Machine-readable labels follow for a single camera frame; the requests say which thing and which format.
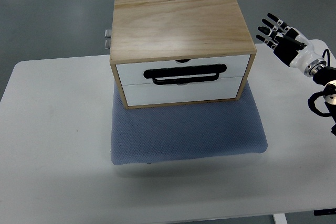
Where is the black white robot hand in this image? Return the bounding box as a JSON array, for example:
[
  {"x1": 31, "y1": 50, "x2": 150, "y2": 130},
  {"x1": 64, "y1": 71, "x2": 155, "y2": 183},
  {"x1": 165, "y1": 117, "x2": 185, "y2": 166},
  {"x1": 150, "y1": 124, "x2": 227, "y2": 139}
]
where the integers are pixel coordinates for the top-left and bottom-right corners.
[{"x1": 256, "y1": 13, "x2": 330, "y2": 77}]

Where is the white drawer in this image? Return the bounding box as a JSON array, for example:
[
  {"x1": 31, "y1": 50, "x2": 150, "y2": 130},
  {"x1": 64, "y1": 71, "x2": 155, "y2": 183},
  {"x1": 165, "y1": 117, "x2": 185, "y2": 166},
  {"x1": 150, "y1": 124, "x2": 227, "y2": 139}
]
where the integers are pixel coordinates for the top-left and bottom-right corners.
[
  {"x1": 123, "y1": 77, "x2": 242, "y2": 106},
  {"x1": 117, "y1": 55, "x2": 250, "y2": 86}
]

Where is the black drawer handle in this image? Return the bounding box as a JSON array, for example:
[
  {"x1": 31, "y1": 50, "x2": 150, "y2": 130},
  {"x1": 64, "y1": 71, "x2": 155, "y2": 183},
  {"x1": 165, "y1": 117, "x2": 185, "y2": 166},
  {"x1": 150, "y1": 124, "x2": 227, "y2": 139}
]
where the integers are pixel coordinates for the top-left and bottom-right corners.
[{"x1": 143, "y1": 64, "x2": 227, "y2": 86}]

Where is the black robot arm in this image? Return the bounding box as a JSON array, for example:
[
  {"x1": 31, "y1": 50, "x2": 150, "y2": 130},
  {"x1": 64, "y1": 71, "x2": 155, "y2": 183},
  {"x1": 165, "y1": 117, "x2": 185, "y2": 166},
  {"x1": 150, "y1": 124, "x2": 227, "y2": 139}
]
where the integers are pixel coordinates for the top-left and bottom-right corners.
[{"x1": 308, "y1": 49, "x2": 335, "y2": 121}]

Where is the wooden drawer cabinet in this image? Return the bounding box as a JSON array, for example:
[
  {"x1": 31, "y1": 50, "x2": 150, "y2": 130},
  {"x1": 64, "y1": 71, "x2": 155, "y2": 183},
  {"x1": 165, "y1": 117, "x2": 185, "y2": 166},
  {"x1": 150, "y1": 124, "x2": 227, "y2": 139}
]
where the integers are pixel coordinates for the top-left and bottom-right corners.
[{"x1": 110, "y1": 0, "x2": 256, "y2": 109}]

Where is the black table control panel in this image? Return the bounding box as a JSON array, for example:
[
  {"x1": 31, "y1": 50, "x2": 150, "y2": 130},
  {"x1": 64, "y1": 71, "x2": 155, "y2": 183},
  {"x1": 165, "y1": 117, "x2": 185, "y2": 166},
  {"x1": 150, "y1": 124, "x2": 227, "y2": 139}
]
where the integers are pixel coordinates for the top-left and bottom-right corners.
[{"x1": 313, "y1": 208, "x2": 336, "y2": 216}]

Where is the white table leg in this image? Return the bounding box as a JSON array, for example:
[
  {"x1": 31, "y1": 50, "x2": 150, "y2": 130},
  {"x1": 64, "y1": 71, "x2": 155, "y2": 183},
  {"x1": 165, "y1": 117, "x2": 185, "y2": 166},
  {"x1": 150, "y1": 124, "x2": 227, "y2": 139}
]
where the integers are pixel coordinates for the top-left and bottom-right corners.
[{"x1": 273, "y1": 214, "x2": 288, "y2": 224}]

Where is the blue mesh cushion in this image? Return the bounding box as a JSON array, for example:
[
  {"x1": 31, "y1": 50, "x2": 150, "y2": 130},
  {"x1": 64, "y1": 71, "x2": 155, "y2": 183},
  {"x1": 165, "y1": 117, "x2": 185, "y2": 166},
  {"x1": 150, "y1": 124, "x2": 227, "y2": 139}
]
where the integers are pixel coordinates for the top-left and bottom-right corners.
[{"x1": 111, "y1": 86, "x2": 268, "y2": 165}]

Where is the lower metal clamp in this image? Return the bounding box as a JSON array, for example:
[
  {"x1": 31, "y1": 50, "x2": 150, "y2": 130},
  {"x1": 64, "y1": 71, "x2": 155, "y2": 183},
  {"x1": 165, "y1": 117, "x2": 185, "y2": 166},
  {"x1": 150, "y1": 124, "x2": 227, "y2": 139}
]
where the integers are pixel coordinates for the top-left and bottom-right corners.
[{"x1": 104, "y1": 39, "x2": 111, "y2": 49}]

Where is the metal clamp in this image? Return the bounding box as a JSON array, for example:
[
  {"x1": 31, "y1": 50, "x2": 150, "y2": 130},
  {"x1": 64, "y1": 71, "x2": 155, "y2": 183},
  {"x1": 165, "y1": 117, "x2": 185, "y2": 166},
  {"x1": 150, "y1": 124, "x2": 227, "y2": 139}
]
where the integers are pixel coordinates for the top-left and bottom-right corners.
[
  {"x1": 104, "y1": 28, "x2": 112, "y2": 38},
  {"x1": 104, "y1": 39, "x2": 111, "y2": 49}
]

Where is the upper metal clamp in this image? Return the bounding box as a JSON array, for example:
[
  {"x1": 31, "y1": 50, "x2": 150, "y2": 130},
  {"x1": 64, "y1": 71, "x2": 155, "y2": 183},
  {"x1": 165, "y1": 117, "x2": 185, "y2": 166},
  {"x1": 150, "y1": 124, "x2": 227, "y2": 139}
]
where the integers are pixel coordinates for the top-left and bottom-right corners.
[{"x1": 104, "y1": 28, "x2": 112, "y2": 38}]

